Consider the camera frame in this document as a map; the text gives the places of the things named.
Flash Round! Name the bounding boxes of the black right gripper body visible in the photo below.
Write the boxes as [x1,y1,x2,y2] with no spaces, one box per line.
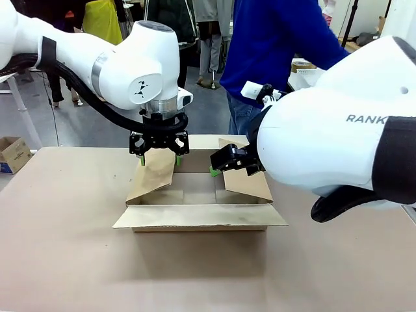
[239,142,266,178]

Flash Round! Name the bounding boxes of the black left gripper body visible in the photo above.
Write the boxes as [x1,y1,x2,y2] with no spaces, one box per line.
[142,128,179,153]

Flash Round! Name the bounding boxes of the brown cardboard gift box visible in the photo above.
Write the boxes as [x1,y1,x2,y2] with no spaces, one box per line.
[112,134,290,233]

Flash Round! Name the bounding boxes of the small printed cardboard box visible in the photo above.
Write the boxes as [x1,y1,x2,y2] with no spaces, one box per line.
[0,136,33,176]

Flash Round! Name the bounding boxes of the person in grey trousers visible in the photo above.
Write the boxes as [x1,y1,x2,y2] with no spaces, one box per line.
[194,0,233,89]

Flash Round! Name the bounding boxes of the brown packing tape roll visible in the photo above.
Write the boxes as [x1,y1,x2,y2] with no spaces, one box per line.
[291,59,318,74]

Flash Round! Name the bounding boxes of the person in blue sweater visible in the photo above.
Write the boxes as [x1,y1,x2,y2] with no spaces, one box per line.
[219,0,352,136]

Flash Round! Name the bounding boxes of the white table with legs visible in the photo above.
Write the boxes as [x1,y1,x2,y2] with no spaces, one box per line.
[0,70,43,150]

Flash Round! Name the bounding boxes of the person in dark jacket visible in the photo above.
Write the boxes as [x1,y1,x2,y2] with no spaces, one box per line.
[142,0,199,90]

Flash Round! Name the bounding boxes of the person in yellow apron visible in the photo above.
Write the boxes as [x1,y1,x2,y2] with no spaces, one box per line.
[83,0,124,46]

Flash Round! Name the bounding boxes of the wooden top table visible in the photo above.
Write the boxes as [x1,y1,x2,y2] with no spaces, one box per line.
[337,36,363,55]

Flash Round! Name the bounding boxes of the pink clothed person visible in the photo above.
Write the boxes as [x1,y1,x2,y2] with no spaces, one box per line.
[320,0,337,27]

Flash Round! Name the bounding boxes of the grey bag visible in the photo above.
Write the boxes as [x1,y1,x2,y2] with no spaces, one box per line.
[356,32,381,46]

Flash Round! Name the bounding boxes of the black tripod stand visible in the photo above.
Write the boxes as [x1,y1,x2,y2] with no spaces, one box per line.
[343,0,360,42]

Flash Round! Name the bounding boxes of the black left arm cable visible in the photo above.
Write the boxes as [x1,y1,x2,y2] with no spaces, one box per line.
[0,51,190,134]

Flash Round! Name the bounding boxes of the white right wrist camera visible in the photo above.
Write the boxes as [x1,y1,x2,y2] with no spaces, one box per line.
[240,81,282,105]

